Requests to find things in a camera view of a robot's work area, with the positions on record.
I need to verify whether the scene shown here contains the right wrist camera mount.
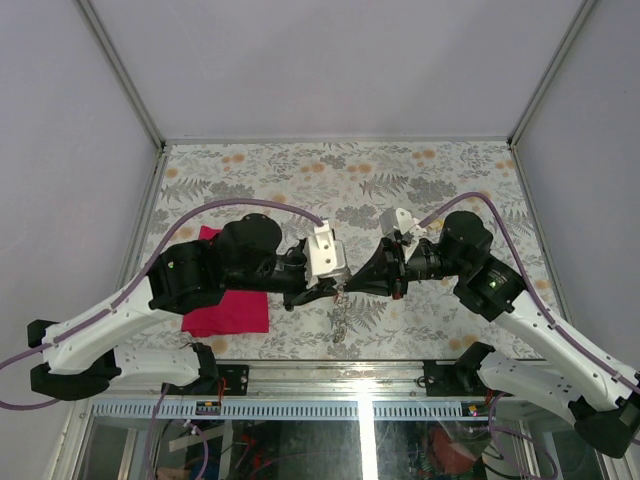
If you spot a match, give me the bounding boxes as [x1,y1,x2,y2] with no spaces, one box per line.
[379,208,427,246]

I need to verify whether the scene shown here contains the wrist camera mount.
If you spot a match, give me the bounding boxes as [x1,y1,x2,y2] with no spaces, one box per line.
[379,208,427,246]
[302,219,350,288]

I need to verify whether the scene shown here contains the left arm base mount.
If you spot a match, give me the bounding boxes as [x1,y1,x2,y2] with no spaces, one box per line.
[185,343,250,397]

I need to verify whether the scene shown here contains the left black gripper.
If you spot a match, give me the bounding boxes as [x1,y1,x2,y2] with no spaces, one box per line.
[228,237,341,312]

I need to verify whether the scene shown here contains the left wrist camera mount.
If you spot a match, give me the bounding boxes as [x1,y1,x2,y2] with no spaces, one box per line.
[302,219,350,288]

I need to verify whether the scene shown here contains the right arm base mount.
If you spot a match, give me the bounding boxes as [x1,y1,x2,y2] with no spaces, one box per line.
[415,342,496,397]

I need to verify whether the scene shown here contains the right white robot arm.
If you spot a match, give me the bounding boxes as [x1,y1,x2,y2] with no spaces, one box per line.
[345,208,639,458]

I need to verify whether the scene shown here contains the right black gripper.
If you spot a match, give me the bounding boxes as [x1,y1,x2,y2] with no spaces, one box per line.
[343,235,467,300]

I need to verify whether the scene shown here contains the red cloth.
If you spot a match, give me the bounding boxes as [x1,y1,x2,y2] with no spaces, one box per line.
[180,224,271,336]

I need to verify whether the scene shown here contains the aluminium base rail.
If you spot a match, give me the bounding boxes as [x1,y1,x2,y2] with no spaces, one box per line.
[71,360,497,422]

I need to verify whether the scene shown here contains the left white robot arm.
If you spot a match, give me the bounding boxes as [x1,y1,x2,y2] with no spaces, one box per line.
[27,214,346,401]

